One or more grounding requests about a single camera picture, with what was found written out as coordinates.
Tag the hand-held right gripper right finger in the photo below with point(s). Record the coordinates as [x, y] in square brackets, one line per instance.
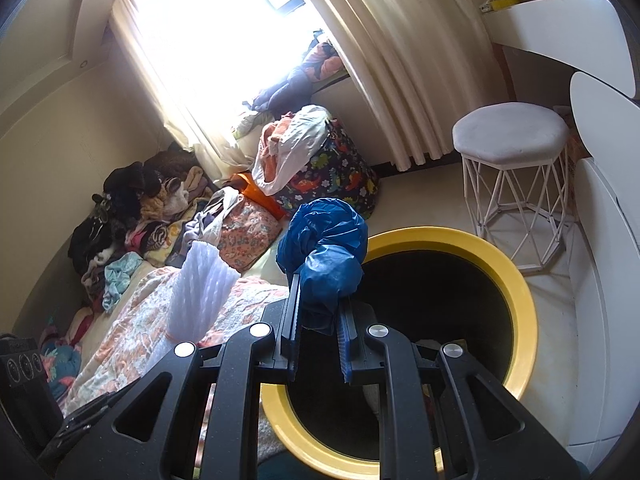
[350, 355]

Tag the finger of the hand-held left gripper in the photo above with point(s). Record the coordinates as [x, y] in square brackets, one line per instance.
[75, 425]

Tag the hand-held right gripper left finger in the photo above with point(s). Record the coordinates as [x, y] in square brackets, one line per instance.
[289, 330]

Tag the blue plastic bag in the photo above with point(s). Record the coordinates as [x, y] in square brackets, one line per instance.
[325, 260]

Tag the white foam net sleeve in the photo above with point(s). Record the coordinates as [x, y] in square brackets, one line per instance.
[200, 290]

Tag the yellow-rimmed black bin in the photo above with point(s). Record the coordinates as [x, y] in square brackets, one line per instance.
[526, 320]

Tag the teal floral pillow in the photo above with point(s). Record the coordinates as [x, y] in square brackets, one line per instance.
[62, 365]

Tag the pink floral pillow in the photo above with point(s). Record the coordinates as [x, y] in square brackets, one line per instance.
[250, 230]

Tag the white lilac garment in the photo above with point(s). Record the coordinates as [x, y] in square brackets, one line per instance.
[212, 225]

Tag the light blue garment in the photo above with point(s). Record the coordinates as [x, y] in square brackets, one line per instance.
[120, 275]

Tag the orange bag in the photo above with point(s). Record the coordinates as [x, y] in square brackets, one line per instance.
[255, 190]

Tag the dinosaur print laundry bag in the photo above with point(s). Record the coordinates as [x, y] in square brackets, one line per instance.
[330, 170]

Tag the narrow cream curtain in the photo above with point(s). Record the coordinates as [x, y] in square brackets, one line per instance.
[200, 145]

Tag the pile of clothes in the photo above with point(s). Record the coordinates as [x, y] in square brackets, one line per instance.
[125, 185]

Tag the heap of dark clothes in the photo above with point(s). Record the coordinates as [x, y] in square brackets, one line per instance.
[295, 85]

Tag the white drawer cabinet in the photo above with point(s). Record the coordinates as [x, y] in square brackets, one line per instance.
[610, 260]

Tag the wide cream curtain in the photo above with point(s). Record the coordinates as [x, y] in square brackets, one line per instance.
[400, 60]

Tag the recessed ceiling light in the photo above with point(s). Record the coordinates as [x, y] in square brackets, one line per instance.
[82, 64]

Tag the small yellow box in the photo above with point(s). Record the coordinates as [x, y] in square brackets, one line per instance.
[497, 5]

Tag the white vanity desk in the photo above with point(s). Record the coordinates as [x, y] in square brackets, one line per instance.
[560, 25]

